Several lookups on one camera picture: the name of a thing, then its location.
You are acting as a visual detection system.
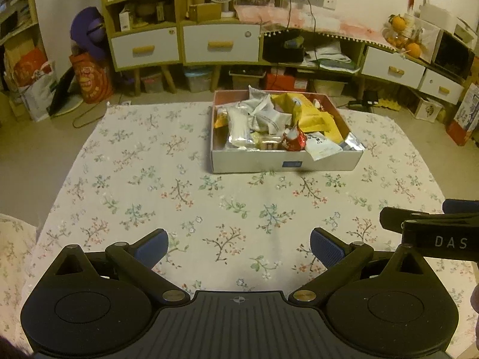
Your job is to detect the black flat panel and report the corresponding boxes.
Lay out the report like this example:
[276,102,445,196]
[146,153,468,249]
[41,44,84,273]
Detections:
[47,70,85,117]

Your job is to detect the silver foil packet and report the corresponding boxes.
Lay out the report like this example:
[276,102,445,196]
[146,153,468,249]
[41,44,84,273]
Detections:
[342,133,366,153]

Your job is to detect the white flower-print box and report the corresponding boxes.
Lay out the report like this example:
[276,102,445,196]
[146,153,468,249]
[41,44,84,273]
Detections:
[408,96,443,121]

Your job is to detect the orange printed bag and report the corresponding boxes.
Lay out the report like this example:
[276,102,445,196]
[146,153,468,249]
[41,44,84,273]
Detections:
[69,52,114,104]

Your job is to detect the wooden box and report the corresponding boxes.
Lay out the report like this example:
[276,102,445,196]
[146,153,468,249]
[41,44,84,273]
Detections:
[189,3,222,24]

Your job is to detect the pink cloth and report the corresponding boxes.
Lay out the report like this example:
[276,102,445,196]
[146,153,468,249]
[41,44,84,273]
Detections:
[234,4,399,45]

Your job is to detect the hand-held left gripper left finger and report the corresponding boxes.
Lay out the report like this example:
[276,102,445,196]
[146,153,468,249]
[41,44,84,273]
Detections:
[47,228,190,306]

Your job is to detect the black floor cable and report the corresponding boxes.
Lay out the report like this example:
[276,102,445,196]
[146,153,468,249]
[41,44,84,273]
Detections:
[72,101,110,128]

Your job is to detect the black power cable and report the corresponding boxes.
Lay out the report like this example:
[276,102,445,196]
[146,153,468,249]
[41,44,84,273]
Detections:
[309,0,322,62]
[282,0,296,32]

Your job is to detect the printed paper bag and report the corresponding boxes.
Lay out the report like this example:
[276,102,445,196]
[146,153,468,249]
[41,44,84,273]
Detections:
[445,82,479,146]

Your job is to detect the wooden shelf cabinet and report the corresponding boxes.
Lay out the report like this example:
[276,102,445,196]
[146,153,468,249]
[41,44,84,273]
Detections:
[98,0,263,96]

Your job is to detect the black floor stand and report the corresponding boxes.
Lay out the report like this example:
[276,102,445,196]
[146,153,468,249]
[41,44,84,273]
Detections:
[348,90,379,112]

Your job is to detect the pile of papers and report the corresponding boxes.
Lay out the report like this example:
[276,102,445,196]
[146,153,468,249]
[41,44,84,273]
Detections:
[305,40,360,72]

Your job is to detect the black white appliance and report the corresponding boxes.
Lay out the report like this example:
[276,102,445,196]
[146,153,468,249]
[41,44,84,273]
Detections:
[432,30,475,80]

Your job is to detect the large yellow chip bag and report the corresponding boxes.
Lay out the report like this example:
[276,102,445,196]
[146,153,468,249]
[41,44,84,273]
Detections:
[270,93,330,128]

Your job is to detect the white drawer yellow handle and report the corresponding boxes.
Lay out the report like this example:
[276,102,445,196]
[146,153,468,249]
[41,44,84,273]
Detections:
[418,68,465,104]
[110,26,179,70]
[183,23,261,65]
[362,46,426,87]

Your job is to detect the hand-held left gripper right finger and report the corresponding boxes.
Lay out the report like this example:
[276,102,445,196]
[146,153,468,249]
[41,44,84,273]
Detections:
[288,227,435,304]

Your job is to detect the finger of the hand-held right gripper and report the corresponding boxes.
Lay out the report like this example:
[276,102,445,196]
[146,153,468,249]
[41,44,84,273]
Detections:
[442,199,479,216]
[380,206,444,235]

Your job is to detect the red box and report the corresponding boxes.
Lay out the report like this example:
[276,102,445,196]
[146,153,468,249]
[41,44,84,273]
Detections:
[266,74,300,92]

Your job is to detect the wooden low cabinet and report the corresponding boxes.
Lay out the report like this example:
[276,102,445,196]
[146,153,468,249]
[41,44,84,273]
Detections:
[258,26,468,106]

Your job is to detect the clear storage bin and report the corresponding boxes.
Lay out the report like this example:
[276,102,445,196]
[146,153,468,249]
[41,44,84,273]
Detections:
[140,71,165,94]
[183,68,213,93]
[312,80,345,97]
[230,69,267,91]

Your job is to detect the clear long bread packet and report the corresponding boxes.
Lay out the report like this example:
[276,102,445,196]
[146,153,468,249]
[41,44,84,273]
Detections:
[225,104,257,151]

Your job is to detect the purple plush toy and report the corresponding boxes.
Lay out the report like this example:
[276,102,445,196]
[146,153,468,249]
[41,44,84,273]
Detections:
[70,7,108,60]

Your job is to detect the white cardboard snack box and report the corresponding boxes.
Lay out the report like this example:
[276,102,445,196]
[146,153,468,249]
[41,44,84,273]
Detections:
[210,90,366,174]

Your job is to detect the white striped pouch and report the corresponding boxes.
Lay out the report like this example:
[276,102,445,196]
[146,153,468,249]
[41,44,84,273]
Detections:
[248,87,275,117]
[257,109,294,136]

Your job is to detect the orange white cracker packet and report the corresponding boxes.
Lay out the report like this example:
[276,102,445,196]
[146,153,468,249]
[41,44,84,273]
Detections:
[254,136,282,151]

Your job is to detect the white orange paper bag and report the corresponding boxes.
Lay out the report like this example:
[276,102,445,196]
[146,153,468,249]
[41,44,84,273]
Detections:
[13,48,57,122]

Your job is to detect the white black-print snack packet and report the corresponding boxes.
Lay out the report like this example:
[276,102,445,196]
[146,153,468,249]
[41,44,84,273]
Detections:
[305,132,344,161]

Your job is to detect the long yellow snack bag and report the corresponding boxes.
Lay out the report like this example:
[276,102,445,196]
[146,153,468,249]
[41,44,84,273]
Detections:
[299,113,347,144]

